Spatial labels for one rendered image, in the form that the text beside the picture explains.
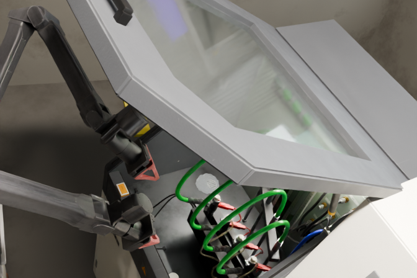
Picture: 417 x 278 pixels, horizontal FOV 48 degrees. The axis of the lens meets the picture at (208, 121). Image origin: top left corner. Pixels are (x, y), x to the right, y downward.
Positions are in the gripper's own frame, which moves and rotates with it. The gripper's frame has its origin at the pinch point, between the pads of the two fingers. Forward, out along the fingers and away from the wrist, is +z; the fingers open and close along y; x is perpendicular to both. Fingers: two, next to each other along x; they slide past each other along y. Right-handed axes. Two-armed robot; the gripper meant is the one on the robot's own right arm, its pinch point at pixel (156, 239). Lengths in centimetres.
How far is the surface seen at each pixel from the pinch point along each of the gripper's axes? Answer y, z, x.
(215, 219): 3.4, 35.0, 16.5
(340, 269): 40.7, 18.1, -22.3
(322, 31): 68, 27, 59
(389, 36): 115, 225, 198
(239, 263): 6.2, 38.1, -0.5
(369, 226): 53, 10, -19
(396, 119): 73, 31, 16
